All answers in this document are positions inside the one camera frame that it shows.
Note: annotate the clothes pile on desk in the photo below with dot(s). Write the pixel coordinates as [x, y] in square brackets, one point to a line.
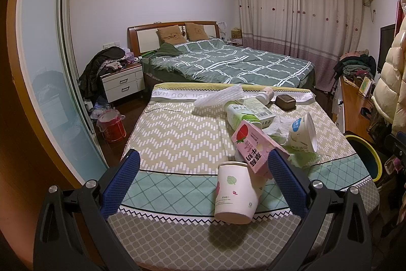
[352, 62]

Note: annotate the white nightstand with drawers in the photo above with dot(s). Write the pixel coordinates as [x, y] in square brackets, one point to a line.
[124, 82]

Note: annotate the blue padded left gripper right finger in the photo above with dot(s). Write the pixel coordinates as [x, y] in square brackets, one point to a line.
[333, 232]

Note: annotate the wooden bed with headboard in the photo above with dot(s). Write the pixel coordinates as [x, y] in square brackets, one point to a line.
[144, 38]

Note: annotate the small picture frame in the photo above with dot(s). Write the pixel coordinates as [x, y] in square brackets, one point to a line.
[365, 87]

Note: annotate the small brown box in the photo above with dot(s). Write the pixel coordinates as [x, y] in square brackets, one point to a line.
[285, 102]

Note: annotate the brown right pillow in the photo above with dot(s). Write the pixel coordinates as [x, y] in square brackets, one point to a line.
[196, 32]

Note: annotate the yellow rimmed trash bin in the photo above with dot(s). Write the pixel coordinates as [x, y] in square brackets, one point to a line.
[368, 155]

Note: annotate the pink white striped curtain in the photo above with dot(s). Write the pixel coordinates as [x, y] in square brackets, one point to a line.
[319, 31]

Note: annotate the white paper cup floral print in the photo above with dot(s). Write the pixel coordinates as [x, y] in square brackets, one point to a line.
[237, 193]

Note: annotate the tissue box on far nightstand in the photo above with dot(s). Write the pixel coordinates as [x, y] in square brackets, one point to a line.
[236, 33]

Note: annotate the pale green carton box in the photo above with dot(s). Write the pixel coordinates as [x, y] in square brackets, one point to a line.
[262, 112]

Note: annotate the red bucket bag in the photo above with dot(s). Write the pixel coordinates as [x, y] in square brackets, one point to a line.
[110, 124]

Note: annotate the sliding glass wardrobe door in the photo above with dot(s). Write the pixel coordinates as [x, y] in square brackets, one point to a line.
[44, 70]

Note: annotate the cream puffer jacket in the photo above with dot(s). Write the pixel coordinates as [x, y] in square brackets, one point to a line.
[389, 93]

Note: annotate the pink strawberry milk carton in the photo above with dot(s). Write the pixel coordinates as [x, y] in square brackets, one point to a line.
[254, 146]

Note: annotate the small white pill bottle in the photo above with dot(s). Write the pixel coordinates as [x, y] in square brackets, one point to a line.
[265, 95]

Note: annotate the brown left pillow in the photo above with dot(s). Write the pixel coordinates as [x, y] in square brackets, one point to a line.
[173, 35]

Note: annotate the patterned beige green tablecloth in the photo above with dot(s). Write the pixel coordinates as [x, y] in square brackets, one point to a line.
[166, 221]

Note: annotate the brown pillow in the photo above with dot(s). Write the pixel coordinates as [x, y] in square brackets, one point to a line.
[196, 32]
[173, 35]

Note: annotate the dark clothes pile on nightstand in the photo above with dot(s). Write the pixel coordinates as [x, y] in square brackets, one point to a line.
[106, 61]

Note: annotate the white green yogurt bottle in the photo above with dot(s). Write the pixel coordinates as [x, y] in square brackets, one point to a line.
[236, 112]

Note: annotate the green checked duvet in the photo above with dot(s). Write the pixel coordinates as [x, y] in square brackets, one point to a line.
[214, 61]

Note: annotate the white yogurt tub cup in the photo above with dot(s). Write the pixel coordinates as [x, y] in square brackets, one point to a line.
[302, 135]

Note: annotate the wooden side desk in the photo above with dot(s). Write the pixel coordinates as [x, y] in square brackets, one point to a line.
[349, 104]

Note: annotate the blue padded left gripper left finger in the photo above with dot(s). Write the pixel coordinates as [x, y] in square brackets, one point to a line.
[73, 232]

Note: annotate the black television screen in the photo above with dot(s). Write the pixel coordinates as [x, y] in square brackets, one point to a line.
[386, 40]

